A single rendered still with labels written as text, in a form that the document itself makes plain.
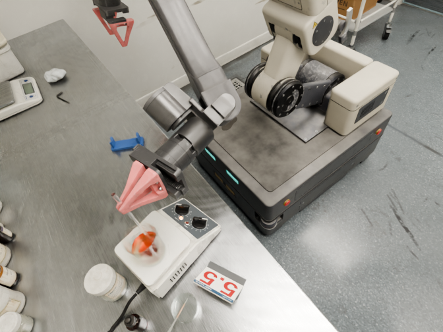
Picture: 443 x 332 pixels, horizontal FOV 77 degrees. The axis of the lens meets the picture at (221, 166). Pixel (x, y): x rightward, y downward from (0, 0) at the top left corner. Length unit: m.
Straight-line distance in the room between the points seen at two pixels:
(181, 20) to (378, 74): 1.04
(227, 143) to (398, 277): 0.98
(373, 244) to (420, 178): 0.50
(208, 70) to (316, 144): 0.92
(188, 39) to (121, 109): 0.58
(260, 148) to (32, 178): 0.89
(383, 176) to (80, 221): 1.52
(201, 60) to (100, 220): 0.49
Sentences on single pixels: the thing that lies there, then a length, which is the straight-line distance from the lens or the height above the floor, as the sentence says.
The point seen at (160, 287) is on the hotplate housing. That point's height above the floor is 0.81.
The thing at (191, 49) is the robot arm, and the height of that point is 1.12.
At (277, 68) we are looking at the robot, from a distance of 1.20.
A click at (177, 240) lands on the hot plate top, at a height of 0.84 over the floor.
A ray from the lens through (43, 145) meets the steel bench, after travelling 1.09.
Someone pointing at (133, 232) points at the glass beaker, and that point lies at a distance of 0.57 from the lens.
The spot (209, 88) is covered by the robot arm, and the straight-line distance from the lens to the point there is 0.50.
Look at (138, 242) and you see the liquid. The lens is 0.59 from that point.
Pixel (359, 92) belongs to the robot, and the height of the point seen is 0.58.
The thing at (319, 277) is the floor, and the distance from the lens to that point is 1.45.
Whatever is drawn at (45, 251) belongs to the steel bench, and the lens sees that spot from 0.84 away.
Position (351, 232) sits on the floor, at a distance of 1.57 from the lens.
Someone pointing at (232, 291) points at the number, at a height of 0.77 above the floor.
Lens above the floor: 1.38
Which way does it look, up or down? 53 degrees down
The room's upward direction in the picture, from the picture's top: 11 degrees counter-clockwise
